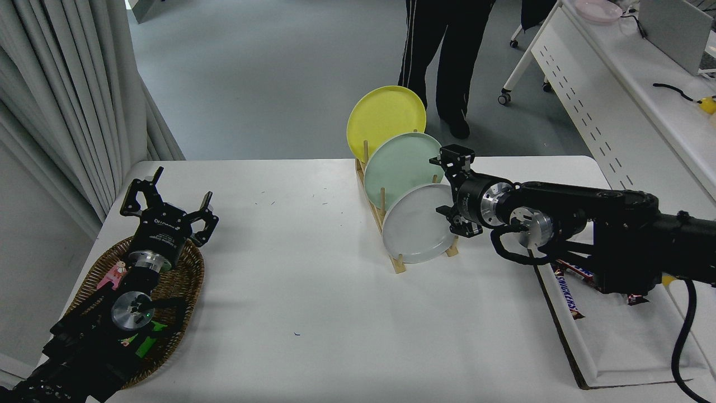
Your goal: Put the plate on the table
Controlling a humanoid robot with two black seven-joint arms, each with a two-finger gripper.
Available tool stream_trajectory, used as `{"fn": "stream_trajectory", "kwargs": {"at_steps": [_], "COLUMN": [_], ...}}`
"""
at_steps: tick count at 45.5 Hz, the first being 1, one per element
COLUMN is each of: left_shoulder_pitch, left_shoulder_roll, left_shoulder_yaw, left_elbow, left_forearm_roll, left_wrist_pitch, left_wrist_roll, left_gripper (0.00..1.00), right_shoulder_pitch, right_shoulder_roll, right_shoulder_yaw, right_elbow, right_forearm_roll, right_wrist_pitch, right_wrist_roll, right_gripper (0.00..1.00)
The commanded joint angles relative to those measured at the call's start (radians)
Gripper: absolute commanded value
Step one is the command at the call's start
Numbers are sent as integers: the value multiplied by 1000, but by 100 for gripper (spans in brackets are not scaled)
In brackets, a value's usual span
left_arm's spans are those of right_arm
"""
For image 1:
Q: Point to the white foam tray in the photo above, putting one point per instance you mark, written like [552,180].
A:
[626,341]

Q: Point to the grey plate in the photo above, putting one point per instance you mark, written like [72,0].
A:
[414,229]

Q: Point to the small yellow round object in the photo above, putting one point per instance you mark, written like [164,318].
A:
[708,105]

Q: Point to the Snickers bar with Chinese print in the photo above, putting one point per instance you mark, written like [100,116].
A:
[579,274]

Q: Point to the white perforated desk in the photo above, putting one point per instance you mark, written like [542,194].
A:
[593,95]

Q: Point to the pink plate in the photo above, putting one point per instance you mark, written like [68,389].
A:
[597,10]

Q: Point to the grey laptop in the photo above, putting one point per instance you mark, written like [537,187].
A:
[677,33]

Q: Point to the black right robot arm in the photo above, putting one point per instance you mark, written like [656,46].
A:
[615,224]

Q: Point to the green snack packet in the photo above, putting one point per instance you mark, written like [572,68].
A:
[146,344]

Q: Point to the brown wicker basket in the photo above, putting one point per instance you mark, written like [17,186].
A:
[182,285]

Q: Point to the yellow plate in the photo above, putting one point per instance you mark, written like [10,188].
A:
[383,115]

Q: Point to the wooden plate rack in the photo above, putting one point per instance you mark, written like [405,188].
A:
[398,265]

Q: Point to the pink snack packet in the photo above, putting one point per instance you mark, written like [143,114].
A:
[114,274]

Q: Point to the small white side table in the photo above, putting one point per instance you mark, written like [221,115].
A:
[706,319]

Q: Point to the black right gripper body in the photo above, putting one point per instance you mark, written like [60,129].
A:
[470,198]

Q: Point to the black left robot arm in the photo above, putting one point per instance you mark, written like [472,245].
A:
[84,347]

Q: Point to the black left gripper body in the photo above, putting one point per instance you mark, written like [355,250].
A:
[159,235]

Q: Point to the pale green plate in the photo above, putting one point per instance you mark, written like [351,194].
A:
[397,165]

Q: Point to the pale grey curtain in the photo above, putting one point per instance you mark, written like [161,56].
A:
[56,84]

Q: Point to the person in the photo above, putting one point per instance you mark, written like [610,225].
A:
[453,50]

